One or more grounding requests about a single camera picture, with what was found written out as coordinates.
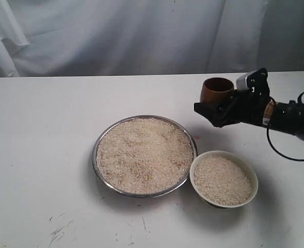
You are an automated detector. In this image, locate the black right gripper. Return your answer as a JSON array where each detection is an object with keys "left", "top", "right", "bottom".
[{"left": 193, "top": 68, "right": 270, "bottom": 128}]

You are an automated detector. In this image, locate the brown wooden cup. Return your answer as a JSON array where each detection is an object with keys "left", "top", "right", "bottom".
[{"left": 200, "top": 77, "right": 234, "bottom": 103}]

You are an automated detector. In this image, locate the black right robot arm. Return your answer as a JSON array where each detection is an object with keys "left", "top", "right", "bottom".
[{"left": 194, "top": 68, "right": 304, "bottom": 137}]

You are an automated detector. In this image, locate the white ceramic bowl with rice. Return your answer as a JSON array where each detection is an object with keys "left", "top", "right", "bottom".
[{"left": 189, "top": 151, "right": 259, "bottom": 208}]

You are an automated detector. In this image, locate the steel plate with rice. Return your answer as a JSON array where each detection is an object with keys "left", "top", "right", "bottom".
[{"left": 92, "top": 115, "right": 197, "bottom": 198}]

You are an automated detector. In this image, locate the white backdrop curtain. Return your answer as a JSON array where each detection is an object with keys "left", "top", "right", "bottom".
[{"left": 0, "top": 1, "right": 304, "bottom": 77}]

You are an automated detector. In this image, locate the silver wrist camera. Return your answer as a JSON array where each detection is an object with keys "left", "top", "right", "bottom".
[{"left": 236, "top": 72, "right": 252, "bottom": 91}]

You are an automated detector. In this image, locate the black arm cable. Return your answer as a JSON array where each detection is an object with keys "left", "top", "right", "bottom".
[{"left": 266, "top": 87, "right": 304, "bottom": 162}]

